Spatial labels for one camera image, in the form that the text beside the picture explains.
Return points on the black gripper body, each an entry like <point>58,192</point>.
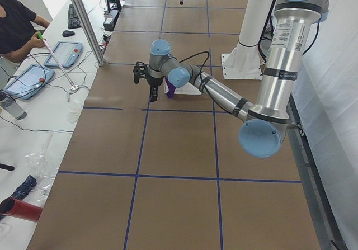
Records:
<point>154,81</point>

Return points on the purple microfiber towel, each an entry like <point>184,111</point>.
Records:
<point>170,89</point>

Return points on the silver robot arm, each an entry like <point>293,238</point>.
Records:
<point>270,48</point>

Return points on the white wooden towel rack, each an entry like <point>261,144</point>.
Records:
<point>187,89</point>

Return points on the person's hand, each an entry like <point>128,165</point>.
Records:
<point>36,42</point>

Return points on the black box with label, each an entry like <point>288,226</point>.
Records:
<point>111,20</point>

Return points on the upper blue teach pendant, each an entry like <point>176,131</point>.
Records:
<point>67,52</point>

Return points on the blue teach pendant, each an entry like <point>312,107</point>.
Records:
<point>67,52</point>
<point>29,82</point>

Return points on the black computer mouse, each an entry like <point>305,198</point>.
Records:
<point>68,33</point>

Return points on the black keyboard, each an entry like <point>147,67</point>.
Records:
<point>73,19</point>

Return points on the lower blue teach pendant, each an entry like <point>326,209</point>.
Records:
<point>29,82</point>

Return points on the clear crumpled plastic wrap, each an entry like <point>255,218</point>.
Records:
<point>43,170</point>

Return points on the person in black shirt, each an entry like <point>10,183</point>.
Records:
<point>17,29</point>

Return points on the red cylinder bottle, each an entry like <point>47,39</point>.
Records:
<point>20,209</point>

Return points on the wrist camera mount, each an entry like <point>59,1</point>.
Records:
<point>140,71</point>

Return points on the pink rod green handle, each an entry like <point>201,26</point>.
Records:
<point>73,87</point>

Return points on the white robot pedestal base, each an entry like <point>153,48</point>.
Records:
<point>244,61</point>

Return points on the aluminium frame post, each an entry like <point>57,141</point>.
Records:
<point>88,30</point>

